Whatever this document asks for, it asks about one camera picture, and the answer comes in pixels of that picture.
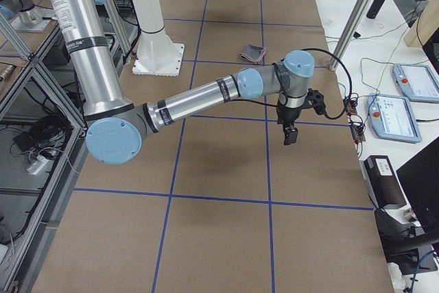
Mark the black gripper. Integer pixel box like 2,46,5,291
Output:
276,89,326,145

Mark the pink towel with white trim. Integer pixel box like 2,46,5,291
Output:
239,44,266,64

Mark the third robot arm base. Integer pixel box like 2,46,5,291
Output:
1,0,56,33

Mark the small circuit board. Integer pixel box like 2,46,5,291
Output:
344,97,358,116

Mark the black box with label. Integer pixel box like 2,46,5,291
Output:
364,155,407,209

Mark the near teach pendant tablet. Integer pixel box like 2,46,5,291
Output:
367,94,423,143

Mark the teach pendant tablet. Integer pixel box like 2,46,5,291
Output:
392,64,438,103
367,94,423,143

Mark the far teach pendant tablet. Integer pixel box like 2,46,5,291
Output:
392,64,438,103

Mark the black monitor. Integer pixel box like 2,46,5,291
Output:
396,138,439,228

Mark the black water bottle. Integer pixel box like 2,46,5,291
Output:
366,0,385,19

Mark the white power strip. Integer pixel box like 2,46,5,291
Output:
26,155,49,175

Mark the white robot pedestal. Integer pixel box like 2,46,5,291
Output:
132,0,185,76

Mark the aluminium frame post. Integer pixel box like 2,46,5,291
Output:
333,0,371,60

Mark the aluminium frame rail structure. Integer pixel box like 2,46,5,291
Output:
1,19,86,292

